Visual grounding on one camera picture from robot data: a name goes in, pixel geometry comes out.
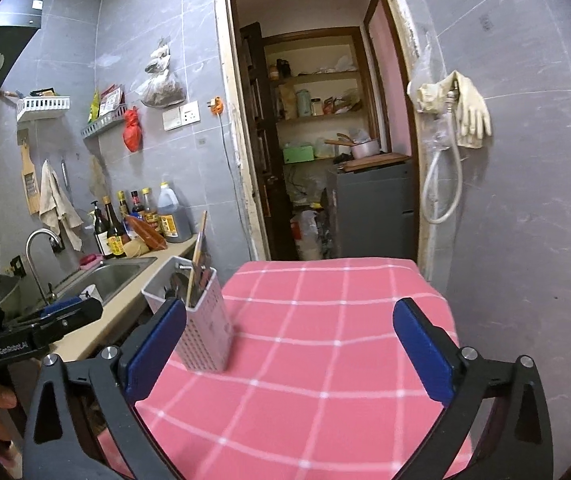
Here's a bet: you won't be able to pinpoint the chrome faucet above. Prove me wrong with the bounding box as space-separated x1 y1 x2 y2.
25 228 67 307

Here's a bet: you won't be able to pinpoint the dark wooden door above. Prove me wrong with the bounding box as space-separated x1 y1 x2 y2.
238 21 297 262

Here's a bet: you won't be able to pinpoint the steel sink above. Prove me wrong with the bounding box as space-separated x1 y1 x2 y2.
34 255 159 322

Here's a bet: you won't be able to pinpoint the dark bottle with yellow label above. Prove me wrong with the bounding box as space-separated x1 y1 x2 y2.
102 195 129 260

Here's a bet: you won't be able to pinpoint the wooden shelf unit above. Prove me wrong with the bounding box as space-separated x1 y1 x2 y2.
263 31 367 172

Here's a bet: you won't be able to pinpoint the grey cabinet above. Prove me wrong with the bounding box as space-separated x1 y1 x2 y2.
326 159 419 262

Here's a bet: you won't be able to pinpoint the white hose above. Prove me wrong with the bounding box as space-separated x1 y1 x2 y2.
422 89 465 226

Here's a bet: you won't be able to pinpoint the white perforated utensil holder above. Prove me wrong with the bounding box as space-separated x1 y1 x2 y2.
141 255 235 374

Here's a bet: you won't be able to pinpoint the clear hanging plastic bag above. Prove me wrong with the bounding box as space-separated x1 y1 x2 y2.
407 34 447 157

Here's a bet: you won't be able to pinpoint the beige hanging rag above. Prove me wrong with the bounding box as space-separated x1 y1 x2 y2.
39 159 85 253

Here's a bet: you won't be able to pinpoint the black pump bottle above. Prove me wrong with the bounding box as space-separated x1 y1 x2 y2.
92 200 110 257

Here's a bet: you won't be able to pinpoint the small clear plastic bags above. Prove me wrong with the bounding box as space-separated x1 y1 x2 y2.
145 41 173 74

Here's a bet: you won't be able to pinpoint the grey wall rack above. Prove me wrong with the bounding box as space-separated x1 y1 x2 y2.
80 105 129 140

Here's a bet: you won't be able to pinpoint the white wall basket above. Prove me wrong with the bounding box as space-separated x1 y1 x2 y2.
15 94 72 122

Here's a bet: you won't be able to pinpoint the small sauce bottle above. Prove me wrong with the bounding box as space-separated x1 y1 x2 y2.
130 189 147 222
116 190 132 232
141 187 162 234

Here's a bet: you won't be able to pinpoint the green box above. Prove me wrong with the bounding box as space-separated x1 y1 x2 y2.
282 144 315 165

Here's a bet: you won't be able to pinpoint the wooden grater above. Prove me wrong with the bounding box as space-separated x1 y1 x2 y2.
19 142 42 217

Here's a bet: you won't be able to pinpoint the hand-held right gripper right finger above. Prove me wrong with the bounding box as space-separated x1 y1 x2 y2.
393 297 555 480

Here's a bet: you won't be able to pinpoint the seasoning packets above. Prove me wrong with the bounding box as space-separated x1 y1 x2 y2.
89 84 125 122

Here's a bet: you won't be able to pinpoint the black power cable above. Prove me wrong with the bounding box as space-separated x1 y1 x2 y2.
218 112 252 242

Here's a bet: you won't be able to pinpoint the hanging brown scrubber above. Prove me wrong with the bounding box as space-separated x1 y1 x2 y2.
89 155 112 202

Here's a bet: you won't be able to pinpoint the metal pot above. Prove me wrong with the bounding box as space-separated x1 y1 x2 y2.
337 132 382 160

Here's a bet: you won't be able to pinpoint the worn door frame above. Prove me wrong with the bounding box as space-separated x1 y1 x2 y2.
214 0 435 282

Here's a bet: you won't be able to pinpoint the beige kitchen counter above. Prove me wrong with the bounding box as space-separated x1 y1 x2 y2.
50 232 202 364

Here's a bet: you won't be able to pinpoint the orange snack packet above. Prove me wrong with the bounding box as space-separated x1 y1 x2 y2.
124 214 168 252

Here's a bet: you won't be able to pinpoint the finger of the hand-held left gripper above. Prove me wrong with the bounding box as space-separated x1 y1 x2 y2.
32 298 105 347
16 296 85 324

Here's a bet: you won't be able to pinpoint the wooden cutting board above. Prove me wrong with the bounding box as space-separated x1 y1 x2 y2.
339 152 412 172

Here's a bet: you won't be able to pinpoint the clear bag of dried goods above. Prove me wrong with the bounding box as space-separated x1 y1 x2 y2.
135 71 187 110

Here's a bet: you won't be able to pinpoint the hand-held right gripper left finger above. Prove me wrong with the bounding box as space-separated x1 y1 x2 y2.
23 297 187 480

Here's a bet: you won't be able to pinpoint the white wall socket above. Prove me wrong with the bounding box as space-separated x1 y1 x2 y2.
179 100 201 126

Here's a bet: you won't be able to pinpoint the white plastic bag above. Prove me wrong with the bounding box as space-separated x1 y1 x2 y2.
289 208 337 262

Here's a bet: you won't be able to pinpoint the red plastic bag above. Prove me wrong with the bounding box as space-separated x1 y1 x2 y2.
122 106 144 154

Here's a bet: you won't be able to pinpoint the large dark liquid jug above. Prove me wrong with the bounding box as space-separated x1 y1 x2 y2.
156 181 194 245

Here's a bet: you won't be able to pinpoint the pink checked tablecloth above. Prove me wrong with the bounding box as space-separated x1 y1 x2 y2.
93 257 474 480

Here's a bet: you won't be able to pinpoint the cream rubber gloves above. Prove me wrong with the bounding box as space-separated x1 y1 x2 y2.
415 70 493 150

